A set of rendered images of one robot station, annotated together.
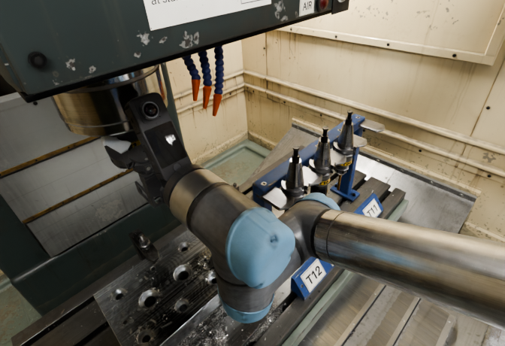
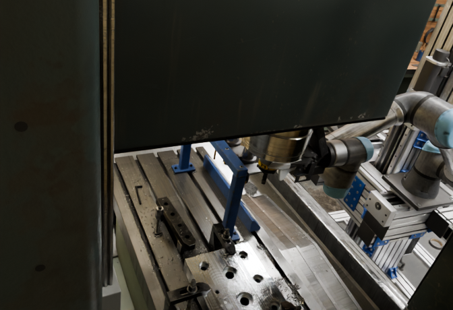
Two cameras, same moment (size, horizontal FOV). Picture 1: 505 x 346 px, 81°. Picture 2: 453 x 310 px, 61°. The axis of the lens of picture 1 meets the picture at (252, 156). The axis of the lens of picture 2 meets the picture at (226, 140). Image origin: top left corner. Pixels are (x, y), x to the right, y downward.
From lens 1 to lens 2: 114 cm
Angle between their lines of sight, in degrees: 65
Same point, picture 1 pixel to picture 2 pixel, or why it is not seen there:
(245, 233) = (366, 143)
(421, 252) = (367, 125)
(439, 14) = not seen: hidden behind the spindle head
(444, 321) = (266, 199)
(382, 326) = (264, 221)
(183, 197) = (342, 150)
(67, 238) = not seen: outside the picture
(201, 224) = (354, 153)
